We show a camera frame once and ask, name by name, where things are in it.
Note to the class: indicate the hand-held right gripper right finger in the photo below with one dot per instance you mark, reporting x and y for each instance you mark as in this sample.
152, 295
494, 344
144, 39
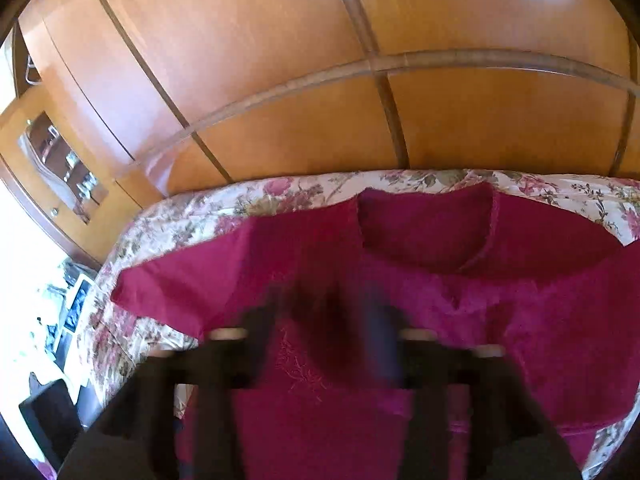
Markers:
382, 340

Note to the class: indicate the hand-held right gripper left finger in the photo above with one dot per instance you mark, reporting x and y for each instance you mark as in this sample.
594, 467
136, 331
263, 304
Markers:
262, 340

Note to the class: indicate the red knit sweater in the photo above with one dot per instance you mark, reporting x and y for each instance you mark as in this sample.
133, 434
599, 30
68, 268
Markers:
550, 310

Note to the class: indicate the floral bedspread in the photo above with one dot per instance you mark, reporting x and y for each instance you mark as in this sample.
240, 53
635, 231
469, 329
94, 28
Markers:
200, 205

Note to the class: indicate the white-framed dark picture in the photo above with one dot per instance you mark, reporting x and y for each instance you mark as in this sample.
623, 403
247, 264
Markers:
77, 305

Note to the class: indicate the wooden glass-door cabinet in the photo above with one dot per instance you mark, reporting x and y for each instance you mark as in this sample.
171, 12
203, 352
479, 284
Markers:
117, 210

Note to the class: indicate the black chair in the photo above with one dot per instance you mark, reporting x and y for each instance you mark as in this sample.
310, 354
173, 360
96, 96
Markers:
50, 410

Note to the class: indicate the wooden wardrobe doors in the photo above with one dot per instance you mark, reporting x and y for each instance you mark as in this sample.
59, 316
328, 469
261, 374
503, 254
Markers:
300, 85

